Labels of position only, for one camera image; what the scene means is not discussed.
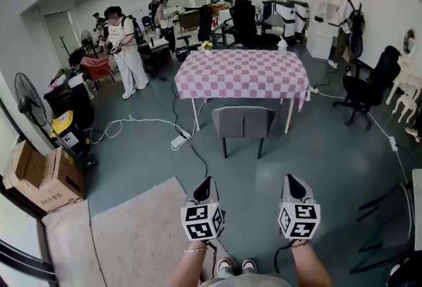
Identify white and black machine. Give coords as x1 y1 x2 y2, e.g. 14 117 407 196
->
293 1 311 43
261 0 296 46

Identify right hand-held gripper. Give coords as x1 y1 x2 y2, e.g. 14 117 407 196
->
278 174 321 241

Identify open cardboard box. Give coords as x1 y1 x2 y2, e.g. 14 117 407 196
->
3 140 86 214

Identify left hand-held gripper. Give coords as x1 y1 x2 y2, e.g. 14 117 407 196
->
180 175 226 242

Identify pink checkered tablecloth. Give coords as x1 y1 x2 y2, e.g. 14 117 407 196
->
173 49 311 112

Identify person's grey shorts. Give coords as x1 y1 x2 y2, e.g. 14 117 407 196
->
200 271 294 287

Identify white ornate dressing table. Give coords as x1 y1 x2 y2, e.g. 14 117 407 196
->
385 54 422 124

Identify brown wooden cabinet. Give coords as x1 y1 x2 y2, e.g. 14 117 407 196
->
177 8 202 33

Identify grey upholstered chair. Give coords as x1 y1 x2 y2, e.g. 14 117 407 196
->
210 105 276 160

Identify black metal frame chair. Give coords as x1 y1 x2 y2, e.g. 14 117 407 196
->
350 181 415 275

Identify beige rug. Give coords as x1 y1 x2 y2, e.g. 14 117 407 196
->
41 176 229 287

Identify white-legged table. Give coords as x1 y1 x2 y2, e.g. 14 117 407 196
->
173 49 311 134

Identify white shelf cabinet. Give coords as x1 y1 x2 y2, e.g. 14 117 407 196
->
311 0 356 61

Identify white tabletop edge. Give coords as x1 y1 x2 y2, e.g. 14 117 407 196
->
411 168 422 251

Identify person's right shoe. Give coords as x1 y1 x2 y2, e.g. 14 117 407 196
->
241 259 258 274

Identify person's left shoe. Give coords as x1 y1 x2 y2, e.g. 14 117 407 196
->
216 258 235 277

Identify black standing fan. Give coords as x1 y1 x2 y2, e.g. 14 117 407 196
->
14 72 64 148
80 29 97 58

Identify person's shoe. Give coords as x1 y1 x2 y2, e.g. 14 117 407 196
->
216 258 235 277
241 259 258 274
404 127 422 143

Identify red chair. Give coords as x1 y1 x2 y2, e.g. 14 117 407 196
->
79 55 117 91

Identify oval wall mirror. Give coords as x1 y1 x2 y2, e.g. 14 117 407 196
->
403 28 416 56

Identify person's left forearm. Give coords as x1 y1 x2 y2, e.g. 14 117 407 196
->
167 240 215 287

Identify person's right forearm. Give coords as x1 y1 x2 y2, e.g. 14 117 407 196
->
289 239 334 287

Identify white power cable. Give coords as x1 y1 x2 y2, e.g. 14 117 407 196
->
311 89 410 183
83 117 186 145

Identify black office chair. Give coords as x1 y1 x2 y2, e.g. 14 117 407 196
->
332 45 402 130
229 0 258 49
197 4 214 44

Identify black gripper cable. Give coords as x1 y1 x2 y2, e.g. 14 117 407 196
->
274 239 300 275
199 240 219 282

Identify black floor cable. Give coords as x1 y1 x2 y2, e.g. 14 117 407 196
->
160 77 210 178

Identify black coat rack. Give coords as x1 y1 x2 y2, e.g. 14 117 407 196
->
59 35 72 68

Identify yellow lidded bin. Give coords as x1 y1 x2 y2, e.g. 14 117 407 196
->
50 110 90 155

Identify black storage cabinet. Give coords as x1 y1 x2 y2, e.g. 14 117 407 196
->
43 80 96 131

